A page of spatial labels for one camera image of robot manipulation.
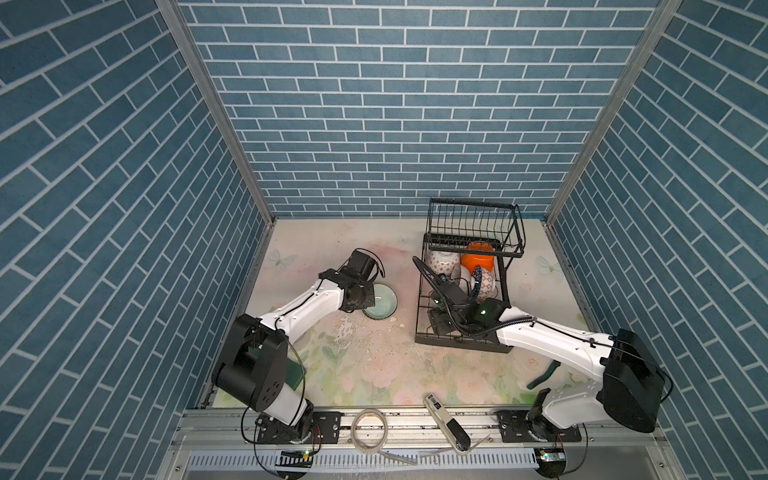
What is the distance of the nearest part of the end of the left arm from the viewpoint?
0.64 meters

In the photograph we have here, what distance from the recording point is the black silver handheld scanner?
696 mm

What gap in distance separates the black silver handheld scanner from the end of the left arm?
0.30 meters
